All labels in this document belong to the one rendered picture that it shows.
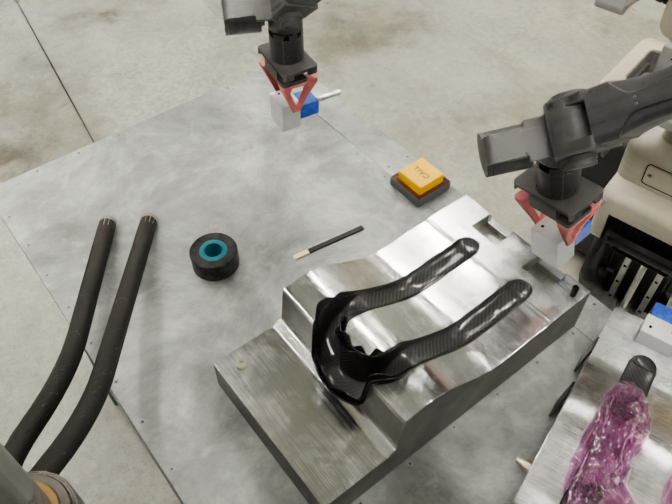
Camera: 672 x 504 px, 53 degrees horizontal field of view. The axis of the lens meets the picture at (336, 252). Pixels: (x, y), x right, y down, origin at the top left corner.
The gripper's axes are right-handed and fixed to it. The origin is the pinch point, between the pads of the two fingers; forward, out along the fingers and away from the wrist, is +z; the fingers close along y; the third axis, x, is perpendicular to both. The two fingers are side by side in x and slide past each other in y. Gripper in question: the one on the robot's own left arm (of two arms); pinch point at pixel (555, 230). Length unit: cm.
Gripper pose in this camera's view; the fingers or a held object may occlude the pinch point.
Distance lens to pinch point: 102.5
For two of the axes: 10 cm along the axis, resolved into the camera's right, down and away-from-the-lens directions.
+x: 7.8, -5.6, 2.7
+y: 5.9, 5.2, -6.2
